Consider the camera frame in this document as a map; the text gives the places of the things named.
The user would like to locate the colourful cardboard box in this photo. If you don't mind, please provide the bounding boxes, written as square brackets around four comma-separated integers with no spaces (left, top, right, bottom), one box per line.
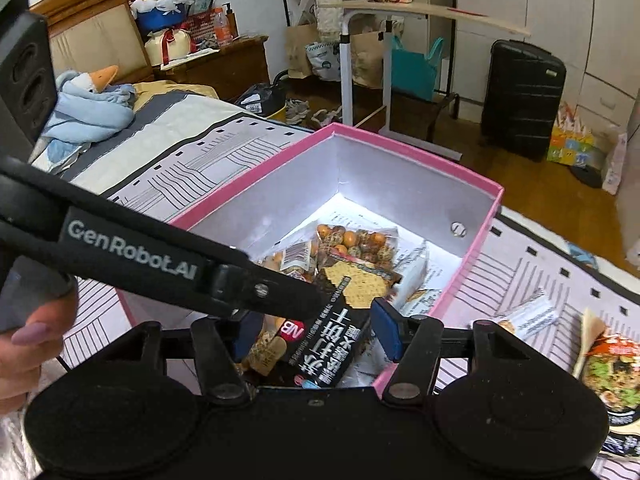
[547,105,601,168]

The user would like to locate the brown paper bag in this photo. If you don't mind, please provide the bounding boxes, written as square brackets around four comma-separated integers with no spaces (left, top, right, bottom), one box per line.
[285,22,321,78]

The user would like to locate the striped bed sheet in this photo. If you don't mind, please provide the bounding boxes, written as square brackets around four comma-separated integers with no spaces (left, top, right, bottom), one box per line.
[30,80,640,480]

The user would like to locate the person's left hand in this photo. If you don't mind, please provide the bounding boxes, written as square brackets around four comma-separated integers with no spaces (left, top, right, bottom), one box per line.
[0,290,80,413]

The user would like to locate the orange drink bottle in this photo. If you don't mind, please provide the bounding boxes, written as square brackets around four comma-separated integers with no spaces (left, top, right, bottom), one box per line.
[215,7,234,46]

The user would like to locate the blue gift bouquet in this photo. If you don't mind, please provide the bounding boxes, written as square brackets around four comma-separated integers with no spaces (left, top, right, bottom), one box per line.
[130,0,193,36]

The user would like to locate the goose plush toy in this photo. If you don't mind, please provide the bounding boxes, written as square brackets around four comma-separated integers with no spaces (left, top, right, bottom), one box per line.
[70,65,121,96]

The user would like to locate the yellow pillow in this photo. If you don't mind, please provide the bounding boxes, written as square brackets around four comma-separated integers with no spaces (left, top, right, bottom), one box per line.
[132,80,218,101]

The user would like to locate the white wardrobe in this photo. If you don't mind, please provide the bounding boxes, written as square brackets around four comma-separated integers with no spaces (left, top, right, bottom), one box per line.
[427,0,640,128]

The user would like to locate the small bag of coated nuts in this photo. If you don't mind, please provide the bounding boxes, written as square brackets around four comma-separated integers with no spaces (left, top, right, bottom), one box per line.
[257,240,321,286]

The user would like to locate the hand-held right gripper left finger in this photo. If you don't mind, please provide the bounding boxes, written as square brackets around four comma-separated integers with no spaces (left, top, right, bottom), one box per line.
[127,312,266,405]

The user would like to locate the red patterned bag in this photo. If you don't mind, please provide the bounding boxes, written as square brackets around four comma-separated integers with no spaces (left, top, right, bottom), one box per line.
[185,0,236,48]

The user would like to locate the teal bag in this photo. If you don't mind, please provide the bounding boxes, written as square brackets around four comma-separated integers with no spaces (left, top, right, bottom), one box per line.
[390,35,446,101]

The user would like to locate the large bag of coated nuts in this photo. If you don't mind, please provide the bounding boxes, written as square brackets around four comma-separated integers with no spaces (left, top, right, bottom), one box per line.
[317,224,399,271]

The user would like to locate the wooden bedside table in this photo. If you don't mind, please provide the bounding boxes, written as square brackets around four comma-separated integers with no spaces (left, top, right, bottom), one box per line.
[155,35,271,101]

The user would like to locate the white plastic bag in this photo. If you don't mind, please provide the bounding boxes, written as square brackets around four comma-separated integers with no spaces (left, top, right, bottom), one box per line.
[602,130,628,196]

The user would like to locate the cream gift bag red ribbon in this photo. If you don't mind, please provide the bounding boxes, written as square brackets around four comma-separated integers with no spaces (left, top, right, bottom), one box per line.
[145,27,198,66]

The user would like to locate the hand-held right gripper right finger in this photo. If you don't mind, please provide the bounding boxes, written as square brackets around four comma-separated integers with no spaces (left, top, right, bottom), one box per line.
[371,297,507,403]

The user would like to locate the black suitcase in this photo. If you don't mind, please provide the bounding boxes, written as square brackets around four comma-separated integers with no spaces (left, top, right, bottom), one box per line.
[480,39,567,161]

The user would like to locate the grey shoe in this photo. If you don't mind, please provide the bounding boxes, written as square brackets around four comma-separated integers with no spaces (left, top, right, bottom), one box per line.
[285,99,311,124]
[312,109,344,129]

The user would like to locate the white snack packet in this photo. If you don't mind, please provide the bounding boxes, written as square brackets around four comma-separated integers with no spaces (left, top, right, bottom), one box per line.
[392,242,443,318]

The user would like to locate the white printed bag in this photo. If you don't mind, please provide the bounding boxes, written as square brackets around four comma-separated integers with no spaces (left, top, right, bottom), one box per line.
[305,40,346,81]

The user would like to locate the small white snack bar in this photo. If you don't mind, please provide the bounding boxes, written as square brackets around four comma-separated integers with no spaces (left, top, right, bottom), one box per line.
[492,289,560,342]

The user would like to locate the pale fluffy cloth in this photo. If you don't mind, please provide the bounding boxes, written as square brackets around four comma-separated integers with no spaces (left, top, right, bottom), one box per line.
[0,360,56,480]

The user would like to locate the pink cardboard box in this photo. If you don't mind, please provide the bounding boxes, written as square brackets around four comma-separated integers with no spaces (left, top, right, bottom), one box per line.
[115,122,503,396]

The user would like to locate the small blue object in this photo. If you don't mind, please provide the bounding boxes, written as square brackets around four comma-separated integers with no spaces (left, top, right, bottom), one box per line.
[567,242,598,268]

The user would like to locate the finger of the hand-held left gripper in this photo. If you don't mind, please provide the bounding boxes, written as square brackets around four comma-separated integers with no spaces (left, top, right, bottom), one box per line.
[212,259,328,319]

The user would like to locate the wooden padded headboard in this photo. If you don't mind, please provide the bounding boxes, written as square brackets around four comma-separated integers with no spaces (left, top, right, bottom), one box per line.
[30,0,151,81]

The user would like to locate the black bag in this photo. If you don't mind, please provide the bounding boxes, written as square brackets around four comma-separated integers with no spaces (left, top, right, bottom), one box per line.
[235,82,288,117]

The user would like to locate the wooden side table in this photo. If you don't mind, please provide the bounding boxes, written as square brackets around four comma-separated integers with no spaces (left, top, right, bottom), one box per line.
[317,0,532,161]

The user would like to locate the light blue cloth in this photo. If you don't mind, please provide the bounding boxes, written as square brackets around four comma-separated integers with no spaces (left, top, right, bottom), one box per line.
[42,82,136,161]

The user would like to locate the beige snack packet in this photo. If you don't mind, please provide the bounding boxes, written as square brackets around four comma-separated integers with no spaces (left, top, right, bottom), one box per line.
[572,308,640,461]

